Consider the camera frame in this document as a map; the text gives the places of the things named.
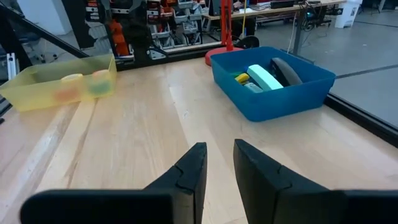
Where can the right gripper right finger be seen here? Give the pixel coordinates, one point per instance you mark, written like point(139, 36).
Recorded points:
point(273, 193)

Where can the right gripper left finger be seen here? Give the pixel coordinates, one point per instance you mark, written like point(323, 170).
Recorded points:
point(186, 193)

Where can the blue plastic bin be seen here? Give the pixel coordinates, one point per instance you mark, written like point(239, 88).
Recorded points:
point(280, 102)

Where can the mint green stapler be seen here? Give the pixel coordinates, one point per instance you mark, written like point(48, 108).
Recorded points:
point(264, 77)

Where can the yellow mini stapler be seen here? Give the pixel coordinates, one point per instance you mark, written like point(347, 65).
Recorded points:
point(242, 77)

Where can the black stapler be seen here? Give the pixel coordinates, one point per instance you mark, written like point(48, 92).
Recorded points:
point(286, 73)

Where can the small green peg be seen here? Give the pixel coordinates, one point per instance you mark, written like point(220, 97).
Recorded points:
point(237, 74)

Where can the orange tape roll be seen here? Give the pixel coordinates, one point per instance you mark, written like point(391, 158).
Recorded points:
point(101, 73)

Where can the red tape roll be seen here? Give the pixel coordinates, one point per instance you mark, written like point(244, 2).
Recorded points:
point(66, 95)

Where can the yellow tape roll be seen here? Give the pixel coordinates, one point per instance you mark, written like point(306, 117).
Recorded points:
point(72, 77)

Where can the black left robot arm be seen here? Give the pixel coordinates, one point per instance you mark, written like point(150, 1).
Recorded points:
point(136, 31)

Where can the red desk lamp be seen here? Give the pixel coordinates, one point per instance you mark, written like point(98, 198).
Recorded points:
point(227, 31)

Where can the storage bin shelf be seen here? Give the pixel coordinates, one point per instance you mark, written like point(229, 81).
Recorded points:
point(174, 21)

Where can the wooden background table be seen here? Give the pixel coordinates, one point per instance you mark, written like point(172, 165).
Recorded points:
point(280, 9)

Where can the yellow translucent plastic bin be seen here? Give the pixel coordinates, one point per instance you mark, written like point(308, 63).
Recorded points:
point(31, 93)

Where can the white waste bin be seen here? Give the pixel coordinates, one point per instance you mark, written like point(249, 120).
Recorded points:
point(348, 14)

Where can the silver aluminium extrusion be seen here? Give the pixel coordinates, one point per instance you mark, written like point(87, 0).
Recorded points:
point(11, 65)

